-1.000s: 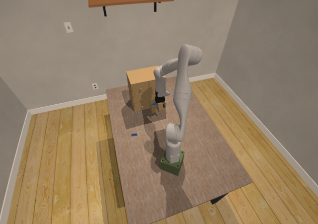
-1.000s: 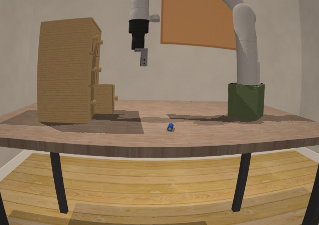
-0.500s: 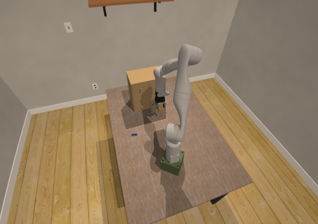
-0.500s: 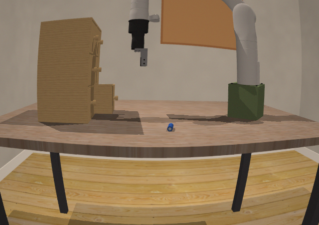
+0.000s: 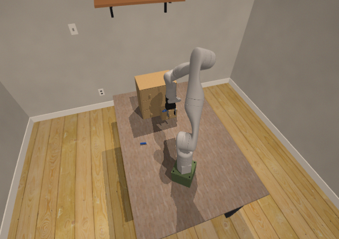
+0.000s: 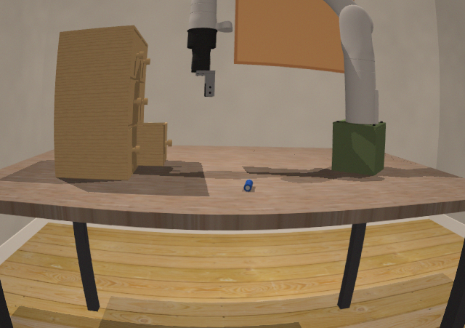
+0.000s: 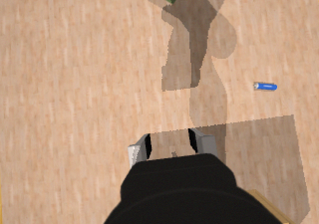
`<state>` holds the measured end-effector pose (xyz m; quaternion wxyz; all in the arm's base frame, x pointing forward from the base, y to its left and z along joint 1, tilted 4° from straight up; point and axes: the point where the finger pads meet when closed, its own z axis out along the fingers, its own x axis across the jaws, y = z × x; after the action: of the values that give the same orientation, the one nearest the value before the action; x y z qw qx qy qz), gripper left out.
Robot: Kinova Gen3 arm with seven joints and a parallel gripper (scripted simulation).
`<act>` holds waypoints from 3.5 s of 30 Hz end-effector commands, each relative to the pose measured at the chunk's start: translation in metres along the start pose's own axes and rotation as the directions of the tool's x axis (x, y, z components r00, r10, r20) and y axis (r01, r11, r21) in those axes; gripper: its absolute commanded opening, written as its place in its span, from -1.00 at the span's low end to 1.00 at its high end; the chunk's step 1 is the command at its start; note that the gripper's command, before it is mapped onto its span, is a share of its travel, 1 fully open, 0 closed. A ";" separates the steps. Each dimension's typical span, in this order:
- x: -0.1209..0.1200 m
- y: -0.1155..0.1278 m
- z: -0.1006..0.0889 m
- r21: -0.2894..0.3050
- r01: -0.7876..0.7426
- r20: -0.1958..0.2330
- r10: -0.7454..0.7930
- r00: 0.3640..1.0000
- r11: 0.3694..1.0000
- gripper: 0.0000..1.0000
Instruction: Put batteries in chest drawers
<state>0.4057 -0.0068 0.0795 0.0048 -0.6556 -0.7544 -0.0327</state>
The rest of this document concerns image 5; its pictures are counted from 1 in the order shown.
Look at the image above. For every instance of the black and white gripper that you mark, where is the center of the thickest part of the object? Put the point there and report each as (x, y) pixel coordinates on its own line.
(171, 99)

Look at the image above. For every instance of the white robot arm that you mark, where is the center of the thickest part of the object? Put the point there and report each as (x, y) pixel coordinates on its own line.
(200, 59)

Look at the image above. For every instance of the small brown wooden chest of drawers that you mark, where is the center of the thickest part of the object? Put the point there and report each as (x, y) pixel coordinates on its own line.
(148, 81)

